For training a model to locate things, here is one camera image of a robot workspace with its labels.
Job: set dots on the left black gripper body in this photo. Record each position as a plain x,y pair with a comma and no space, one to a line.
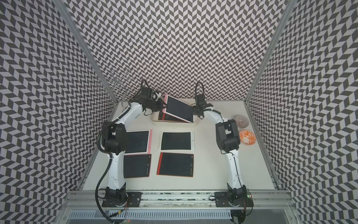
156,105

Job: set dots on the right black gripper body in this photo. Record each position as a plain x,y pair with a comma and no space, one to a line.
196,110

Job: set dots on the pink edged writing tablet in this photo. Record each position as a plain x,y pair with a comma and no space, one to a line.
139,142

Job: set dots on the white framed writing tablet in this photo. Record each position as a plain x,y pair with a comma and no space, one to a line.
176,141

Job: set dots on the red framed writing tablet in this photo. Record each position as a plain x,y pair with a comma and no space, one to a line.
137,166

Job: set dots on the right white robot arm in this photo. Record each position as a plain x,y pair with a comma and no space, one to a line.
228,142

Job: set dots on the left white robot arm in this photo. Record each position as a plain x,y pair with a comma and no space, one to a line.
113,140

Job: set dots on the cream storage box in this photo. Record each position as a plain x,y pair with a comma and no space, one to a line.
160,123

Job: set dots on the clear glass bowl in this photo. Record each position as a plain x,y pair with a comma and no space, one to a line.
242,122

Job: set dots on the orange patterned bowl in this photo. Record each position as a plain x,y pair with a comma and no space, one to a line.
247,137

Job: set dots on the silver wire stand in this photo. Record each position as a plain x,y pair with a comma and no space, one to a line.
117,81

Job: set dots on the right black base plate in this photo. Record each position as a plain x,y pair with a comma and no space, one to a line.
222,199

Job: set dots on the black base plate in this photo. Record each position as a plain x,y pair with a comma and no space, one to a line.
222,199
116,199

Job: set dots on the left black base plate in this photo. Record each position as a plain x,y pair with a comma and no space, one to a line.
116,199

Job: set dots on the aluminium front rail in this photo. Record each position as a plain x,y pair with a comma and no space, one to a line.
181,200

